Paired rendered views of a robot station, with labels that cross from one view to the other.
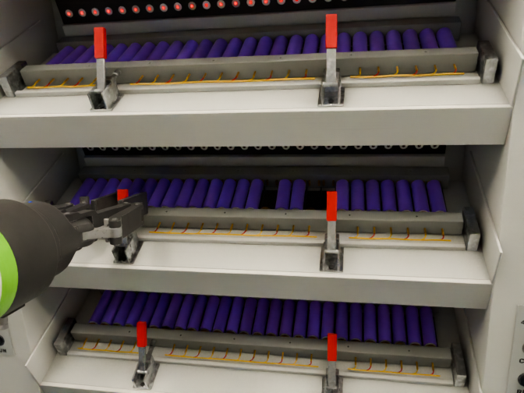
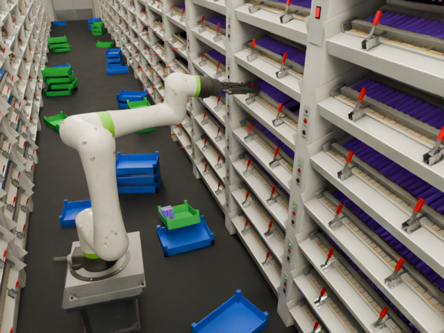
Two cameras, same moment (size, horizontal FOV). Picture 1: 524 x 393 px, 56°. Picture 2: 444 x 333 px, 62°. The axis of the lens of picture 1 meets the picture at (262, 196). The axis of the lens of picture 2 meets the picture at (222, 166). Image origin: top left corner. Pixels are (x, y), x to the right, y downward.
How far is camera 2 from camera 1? 1.25 m
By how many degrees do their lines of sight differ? 54
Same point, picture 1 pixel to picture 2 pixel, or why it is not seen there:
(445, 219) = not seen: hidden behind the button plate
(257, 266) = (265, 117)
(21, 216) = (207, 80)
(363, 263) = (281, 127)
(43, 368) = (234, 126)
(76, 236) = (220, 88)
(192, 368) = (258, 144)
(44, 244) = (209, 87)
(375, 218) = (294, 117)
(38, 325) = (236, 114)
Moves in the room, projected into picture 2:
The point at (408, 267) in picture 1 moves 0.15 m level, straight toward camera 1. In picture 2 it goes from (287, 133) to (250, 137)
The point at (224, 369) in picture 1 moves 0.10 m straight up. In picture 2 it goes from (263, 148) to (264, 128)
